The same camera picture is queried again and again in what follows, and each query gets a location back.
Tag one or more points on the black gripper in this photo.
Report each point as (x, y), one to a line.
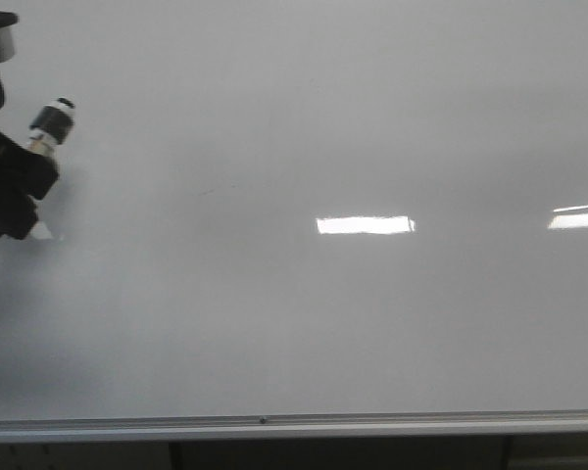
(25, 177)

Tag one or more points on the black white whiteboard marker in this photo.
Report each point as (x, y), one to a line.
(51, 127)

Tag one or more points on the white whiteboard with aluminium frame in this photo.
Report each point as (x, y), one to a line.
(300, 219)

